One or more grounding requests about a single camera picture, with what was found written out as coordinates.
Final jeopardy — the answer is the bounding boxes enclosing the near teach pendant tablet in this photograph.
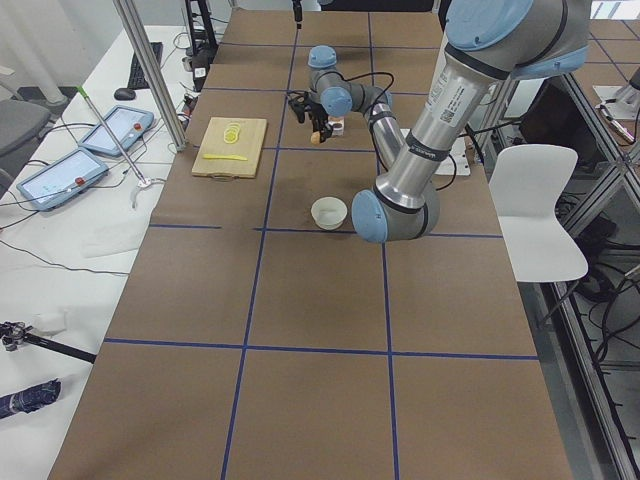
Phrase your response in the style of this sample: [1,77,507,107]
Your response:
[17,147,108,212]

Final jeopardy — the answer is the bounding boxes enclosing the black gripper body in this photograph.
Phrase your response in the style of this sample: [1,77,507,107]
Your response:
[305,94,329,129]

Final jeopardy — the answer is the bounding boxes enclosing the black keyboard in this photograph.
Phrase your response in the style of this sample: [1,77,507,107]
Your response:
[127,41,164,91]

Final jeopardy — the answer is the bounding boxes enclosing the clear plastic egg box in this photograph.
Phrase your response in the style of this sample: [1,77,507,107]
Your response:
[328,116,345,137]

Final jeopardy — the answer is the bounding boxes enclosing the aluminium frame post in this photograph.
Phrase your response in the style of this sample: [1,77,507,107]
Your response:
[113,0,187,152]

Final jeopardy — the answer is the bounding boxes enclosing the white pedestal column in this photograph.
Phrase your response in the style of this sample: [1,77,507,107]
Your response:
[396,128,470,179]

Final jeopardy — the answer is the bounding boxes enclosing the black computer mouse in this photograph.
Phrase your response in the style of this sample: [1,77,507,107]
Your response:
[113,88,136,101]

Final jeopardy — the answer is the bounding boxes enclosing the black tripod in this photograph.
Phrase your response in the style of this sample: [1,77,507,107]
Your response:
[1,322,97,364]

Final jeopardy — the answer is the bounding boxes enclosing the wooden cutting board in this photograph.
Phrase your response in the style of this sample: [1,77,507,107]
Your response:
[191,117,268,179]

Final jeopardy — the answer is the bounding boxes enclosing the white bowl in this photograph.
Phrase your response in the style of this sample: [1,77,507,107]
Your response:
[310,197,348,231]

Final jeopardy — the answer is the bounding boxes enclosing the folded dark umbrella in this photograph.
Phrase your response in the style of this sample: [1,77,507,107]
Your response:
[1,379,61,419]

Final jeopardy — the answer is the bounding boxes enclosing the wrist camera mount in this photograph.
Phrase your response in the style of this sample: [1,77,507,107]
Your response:
[286,90,308,124]

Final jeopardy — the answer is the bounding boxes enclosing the white plastic chair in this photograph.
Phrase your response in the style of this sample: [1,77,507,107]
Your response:
[489,144,588,293]

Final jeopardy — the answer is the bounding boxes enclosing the yellow plastic knife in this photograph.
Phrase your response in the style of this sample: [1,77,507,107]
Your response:
[202,154,248,161]

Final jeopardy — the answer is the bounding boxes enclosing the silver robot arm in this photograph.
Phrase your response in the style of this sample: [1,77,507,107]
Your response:
[308,1,591,243]

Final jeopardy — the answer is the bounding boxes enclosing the teach pendant tablet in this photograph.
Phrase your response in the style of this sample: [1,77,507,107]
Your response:
[79,105,154,158]
[17,147,108,212]

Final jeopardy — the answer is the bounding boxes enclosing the far teach pendant tablet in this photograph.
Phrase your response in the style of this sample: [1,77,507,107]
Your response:
[79,105,154,158]

